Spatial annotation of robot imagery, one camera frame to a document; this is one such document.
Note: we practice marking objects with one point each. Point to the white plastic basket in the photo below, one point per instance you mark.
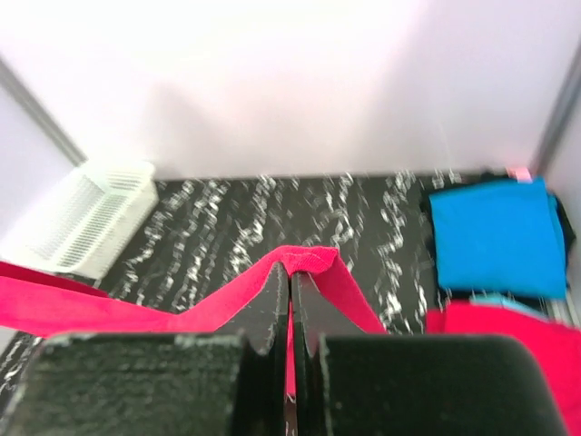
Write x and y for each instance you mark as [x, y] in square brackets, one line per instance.
[84, 223]

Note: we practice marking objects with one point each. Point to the aluminium frame rail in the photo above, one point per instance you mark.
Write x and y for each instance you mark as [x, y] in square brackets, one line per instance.
[558, 120]

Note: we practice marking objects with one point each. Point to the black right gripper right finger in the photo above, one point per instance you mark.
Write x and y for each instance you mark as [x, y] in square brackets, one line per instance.
[313, 316]

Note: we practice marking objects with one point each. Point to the folded blue t shirt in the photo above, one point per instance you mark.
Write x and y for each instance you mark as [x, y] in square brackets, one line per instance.
[495, 236]

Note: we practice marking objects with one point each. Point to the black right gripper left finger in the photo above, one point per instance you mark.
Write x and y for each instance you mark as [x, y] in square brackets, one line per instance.
[259, 406]

